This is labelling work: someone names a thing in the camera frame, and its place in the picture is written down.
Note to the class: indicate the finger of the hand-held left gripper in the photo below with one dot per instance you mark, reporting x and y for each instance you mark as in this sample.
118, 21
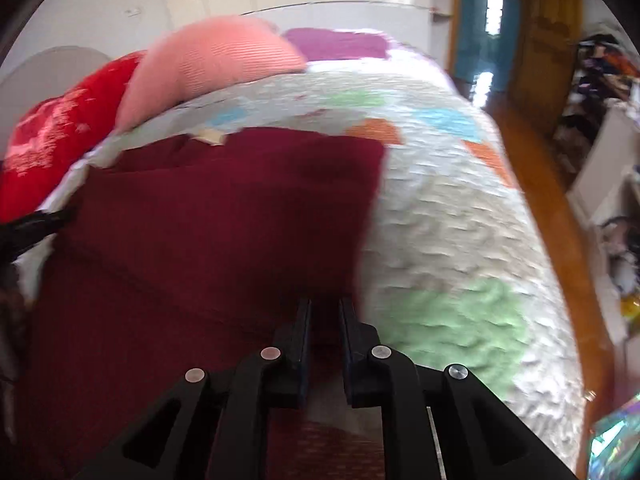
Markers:
30, 232

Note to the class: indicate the white patchwork bed quilt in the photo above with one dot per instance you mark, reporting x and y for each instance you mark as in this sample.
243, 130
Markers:
450, 220

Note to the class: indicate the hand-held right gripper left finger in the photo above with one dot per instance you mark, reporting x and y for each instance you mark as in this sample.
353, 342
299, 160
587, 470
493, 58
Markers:
301, 325

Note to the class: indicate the wooden door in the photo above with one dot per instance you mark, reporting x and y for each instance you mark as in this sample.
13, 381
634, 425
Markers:
542, 45

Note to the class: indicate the purple cloth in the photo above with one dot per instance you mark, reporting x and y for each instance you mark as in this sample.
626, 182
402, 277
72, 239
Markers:
340, 43

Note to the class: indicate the iridescent bag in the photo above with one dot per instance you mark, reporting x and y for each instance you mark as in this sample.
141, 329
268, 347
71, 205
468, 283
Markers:
616, 440

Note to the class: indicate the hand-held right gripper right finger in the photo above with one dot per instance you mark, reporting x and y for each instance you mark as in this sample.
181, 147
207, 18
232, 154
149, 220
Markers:
346, 325

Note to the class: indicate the white cabinet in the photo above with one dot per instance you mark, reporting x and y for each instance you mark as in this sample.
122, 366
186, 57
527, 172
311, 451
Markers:
607, 170

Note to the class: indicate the white headboard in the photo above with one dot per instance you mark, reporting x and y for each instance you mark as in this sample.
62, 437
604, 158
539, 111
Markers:
320, 15

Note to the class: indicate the red patterned pillow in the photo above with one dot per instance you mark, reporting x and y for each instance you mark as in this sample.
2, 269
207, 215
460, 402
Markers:
60, 130

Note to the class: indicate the pink pillow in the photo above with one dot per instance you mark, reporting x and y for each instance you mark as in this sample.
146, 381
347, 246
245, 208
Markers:
210, 65

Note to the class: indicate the maroon knit sweater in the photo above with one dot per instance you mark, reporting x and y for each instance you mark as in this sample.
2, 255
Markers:
210, 240

